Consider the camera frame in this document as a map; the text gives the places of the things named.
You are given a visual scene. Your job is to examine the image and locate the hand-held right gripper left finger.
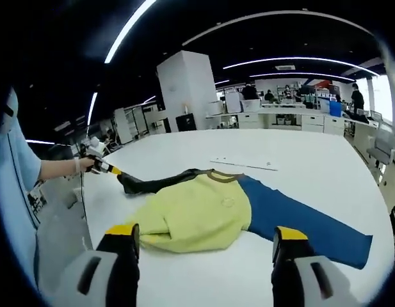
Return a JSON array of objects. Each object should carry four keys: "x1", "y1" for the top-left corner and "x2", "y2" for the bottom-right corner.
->
[{"x1": 56, "y1": 223, "x2": 141, "y2": 307}]

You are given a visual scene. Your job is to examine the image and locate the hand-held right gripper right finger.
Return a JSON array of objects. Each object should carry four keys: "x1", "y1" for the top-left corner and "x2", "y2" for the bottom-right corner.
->
[{"x1": 270, "y1": 225, "x2": 351, "y2": 307}]

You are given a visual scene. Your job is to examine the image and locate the yellow blue black garment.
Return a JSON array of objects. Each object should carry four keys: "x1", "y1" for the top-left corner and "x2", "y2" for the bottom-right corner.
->
[{"x1": 116, "y1": 168, "x2": 373, "y2": 269}]

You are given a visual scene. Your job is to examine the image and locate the person's left hand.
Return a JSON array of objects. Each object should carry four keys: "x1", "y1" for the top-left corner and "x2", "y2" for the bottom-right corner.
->
[{"x1": 76, "y1": 156, "x2": 96, "y2": 173}]

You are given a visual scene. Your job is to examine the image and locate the white glass cabinet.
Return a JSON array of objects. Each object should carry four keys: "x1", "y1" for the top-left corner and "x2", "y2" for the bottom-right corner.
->
[{"x1": 113, "y1": 107, "x2": 134, "y2": 145}]

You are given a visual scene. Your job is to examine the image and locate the person in light blue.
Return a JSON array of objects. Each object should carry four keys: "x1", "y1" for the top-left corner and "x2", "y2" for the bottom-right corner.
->
[{"x1": 0, "y1": 89, "x2": 44, "y2": 288}]

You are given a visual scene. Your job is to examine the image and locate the black cabinet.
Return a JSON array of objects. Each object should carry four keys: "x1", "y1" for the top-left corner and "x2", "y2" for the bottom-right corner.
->
[{"x1": 175, "y1": 113, "x2": 197, "y2": 132}]

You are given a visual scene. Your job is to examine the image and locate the white worn device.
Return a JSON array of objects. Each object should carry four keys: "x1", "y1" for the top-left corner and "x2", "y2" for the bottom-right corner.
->
[{"x1": 0, "y1": 91, "x2": 19, "y2": 137}]

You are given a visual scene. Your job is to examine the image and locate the long curved ceiling light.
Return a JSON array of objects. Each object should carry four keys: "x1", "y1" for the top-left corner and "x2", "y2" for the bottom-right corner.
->
[{"x1": 104, "y1": 0, "x2": 158, "y2": 64}]

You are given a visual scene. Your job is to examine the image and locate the long white workbench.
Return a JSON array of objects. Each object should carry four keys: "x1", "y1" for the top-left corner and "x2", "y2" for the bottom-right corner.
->
[{"x1": 205, "y1": 102, "x2": 345, "y2": 135}]

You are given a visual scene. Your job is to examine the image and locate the grey mesh office chair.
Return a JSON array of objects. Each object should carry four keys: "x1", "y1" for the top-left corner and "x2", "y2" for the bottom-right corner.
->
[{"x1": 366, "y1": 111, "x2": 395, "y2": 173}]

